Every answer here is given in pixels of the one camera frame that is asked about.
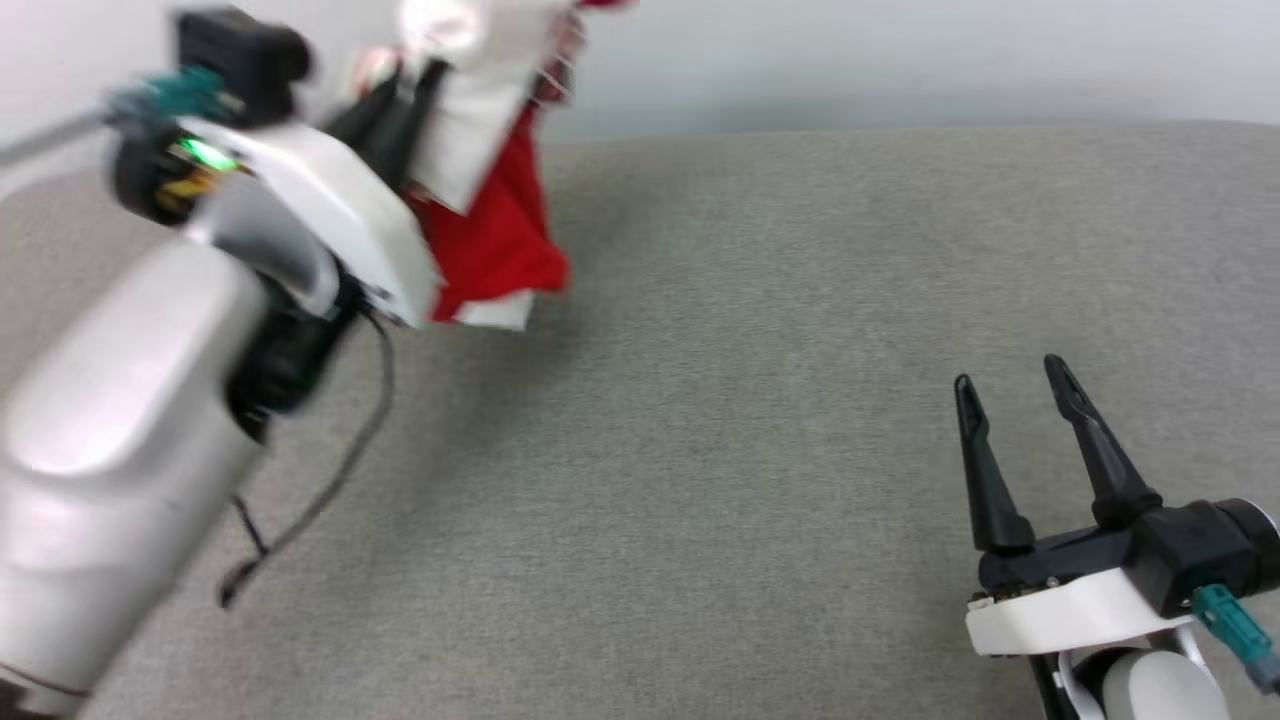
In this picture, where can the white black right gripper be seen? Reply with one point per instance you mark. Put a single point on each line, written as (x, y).
(1060, 610)

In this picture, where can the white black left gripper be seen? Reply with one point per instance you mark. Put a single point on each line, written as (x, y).
(340, 205)

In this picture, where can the red and white garment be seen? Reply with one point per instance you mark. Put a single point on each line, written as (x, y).
(495, 235)

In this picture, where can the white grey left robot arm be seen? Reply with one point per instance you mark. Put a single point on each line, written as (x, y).
(120, 430)

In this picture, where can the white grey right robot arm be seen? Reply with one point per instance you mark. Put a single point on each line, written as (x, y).
(1150, 690)

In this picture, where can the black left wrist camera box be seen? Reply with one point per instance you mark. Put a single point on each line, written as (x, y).
(240, 60)

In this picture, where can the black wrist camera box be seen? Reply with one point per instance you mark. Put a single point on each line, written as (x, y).
(240, 60)
(1195, 550)

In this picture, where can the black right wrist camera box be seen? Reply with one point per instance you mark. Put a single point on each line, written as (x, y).
(1195, 550)

